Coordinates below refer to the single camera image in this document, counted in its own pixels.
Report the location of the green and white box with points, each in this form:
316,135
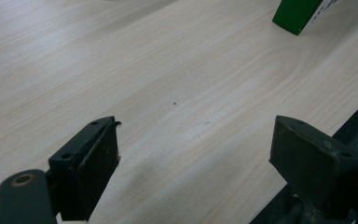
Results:
298,14

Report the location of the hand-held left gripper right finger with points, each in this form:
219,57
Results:
310,161

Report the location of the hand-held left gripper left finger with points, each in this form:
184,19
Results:
87,174

